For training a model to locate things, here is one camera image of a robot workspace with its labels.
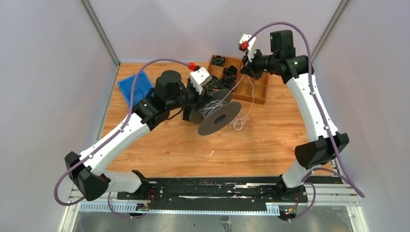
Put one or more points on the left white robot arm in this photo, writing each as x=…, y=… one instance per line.
x=88, y=169

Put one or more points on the wooden compartment tray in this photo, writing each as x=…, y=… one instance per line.
x=246, y=88

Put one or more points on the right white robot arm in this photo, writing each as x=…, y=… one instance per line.
x=324, y=140

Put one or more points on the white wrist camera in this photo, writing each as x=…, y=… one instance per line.
x=248, y=44
x=200, y=78

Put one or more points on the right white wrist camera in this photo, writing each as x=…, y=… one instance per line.
x=248, y=44

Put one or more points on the blue plastic bin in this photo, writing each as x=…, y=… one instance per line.
x=142, y=86

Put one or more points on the black cable spool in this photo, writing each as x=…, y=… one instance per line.
x=217, y=114

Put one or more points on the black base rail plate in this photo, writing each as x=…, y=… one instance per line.
x=246, y=194

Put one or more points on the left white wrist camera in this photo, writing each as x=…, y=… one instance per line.
x=200, y=78

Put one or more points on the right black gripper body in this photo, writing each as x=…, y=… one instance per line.
x=259, y=64

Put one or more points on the black plastic bin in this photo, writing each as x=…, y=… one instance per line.
x=186, y=113

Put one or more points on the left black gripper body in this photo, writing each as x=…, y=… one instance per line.
x=190, y=96

